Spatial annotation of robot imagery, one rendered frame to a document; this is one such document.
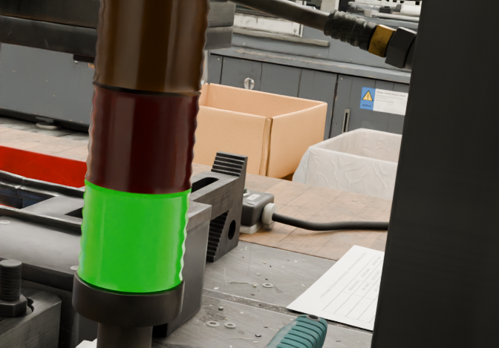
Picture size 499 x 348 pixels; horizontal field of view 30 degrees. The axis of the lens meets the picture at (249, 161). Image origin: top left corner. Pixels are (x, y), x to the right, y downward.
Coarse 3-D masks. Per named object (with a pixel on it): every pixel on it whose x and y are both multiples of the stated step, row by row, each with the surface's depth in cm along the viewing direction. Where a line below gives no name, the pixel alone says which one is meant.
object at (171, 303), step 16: (80, 288) 33; (96, 288) 32; (176, 288) 33; (80, 304) 33; (96, 304) 32; (112, 304) 32; (128, 304) 32; (144, 304) 32; (160, 304) 32; (176, 304) 33; (96, 320) 32; (112, 320) 32; (128, 320) 32; (144, 320) 32; (160, 320) 33; (112, 336) 33; (128, 336) 33; (144, 336) 34
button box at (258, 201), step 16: (256, 192) 100; (256, 208) 95; (272, 208) 96; (256, 224) 96; (272, 224) 97; (288, 224) 97; (304, 224) 97; (320, 224) 98; (336, 224) 99; (352, 224) 100; (368, 224) 101; (384, 224) 102
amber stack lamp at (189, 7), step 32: (128, 0) 30; (160, 0) 30; (192, 0) 31; (128, 32) 30; (160, 32) 30; (192, 32) 31; (96, 64) 31; (128, 64) 30; (160, 64) 30; (192, 64) 31
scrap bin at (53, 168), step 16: (0, 160) 95; (16, 160) 94; (32, 160) 94; (48, 160) 93; (64, 160) 92; (80, 160) 92; (32, 176) 94; (48, 176) 93; (64, 176) 93; (80, 176) 92
